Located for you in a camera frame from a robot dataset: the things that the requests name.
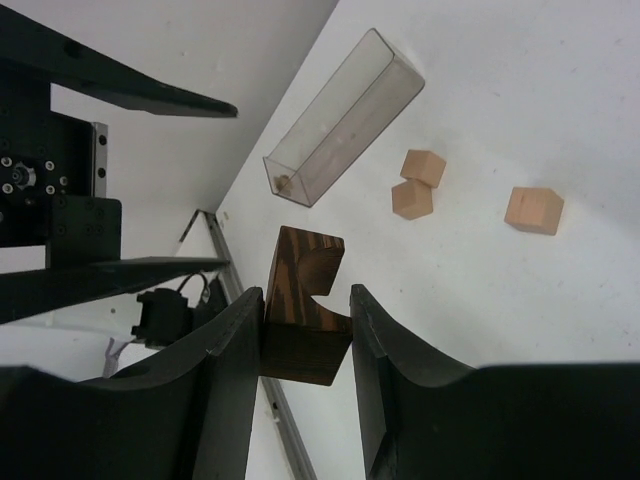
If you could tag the clear plastic box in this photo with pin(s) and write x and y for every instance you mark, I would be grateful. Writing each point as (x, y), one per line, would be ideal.
(369, 89)

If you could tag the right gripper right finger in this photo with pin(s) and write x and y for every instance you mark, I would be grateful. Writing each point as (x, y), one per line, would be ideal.
(426, 415)

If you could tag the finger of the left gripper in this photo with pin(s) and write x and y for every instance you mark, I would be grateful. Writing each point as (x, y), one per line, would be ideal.
(30, 293)
(41, 53)

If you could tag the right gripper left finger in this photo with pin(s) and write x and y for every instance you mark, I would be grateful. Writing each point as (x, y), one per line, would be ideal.
(185, 412)

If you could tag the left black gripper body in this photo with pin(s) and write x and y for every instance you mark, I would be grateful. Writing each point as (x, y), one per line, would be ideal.
(53, 181)

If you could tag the light wood cube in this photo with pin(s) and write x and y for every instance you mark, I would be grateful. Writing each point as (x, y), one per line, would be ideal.
(424, 166)
(412, 200)
(534, 210)

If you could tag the dark wood arch block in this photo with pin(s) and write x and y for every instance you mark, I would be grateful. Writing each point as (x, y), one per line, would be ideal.
(301, 340)

